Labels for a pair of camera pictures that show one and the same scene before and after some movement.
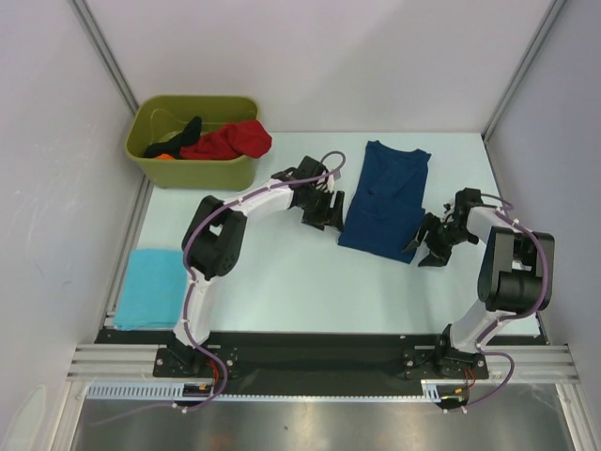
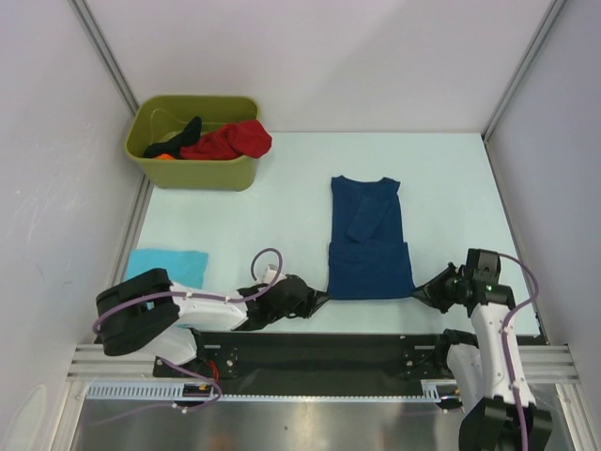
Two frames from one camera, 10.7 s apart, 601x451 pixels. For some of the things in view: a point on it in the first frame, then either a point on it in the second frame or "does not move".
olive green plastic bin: [156, 119] does not move
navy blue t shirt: [388, 201] to [368, 258]
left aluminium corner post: [92, 30] does not move
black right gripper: [439, 236] to [441, 287]
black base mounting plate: [307, 357] does not move
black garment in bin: [191, 135] does not move
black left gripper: [332, 216] to [319, 297]
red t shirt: [231, 141] does not move
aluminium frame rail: [507, 364] does not move
